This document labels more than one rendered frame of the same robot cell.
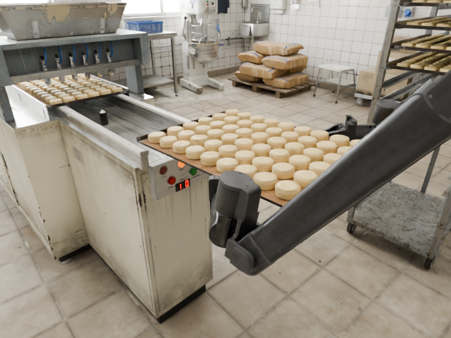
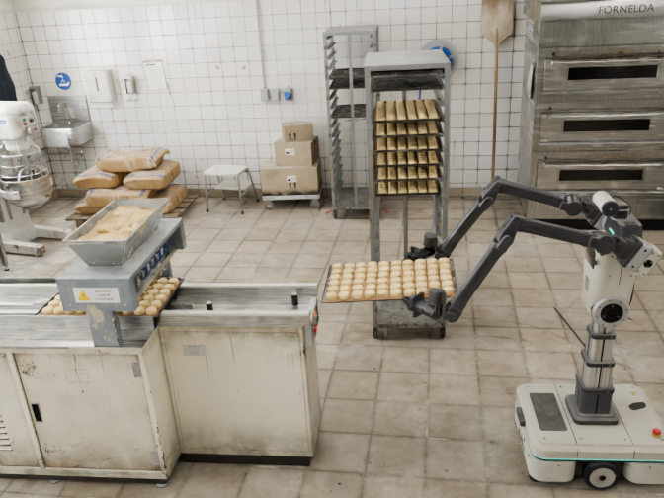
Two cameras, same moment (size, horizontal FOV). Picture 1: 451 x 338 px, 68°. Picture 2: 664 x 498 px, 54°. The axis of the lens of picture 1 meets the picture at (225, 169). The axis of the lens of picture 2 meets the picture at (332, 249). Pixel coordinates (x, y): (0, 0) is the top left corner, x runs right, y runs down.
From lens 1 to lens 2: 2.32 m
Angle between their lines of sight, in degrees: 35
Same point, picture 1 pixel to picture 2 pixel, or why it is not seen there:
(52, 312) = not seen: outside the picture
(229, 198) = (439, 296)
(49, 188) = (159, 399)
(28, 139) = (148, 353)
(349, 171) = (481, 271)
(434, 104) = (499, 250)
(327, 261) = (378, 366)
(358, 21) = (230, 108)
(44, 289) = not seen: outside the picture
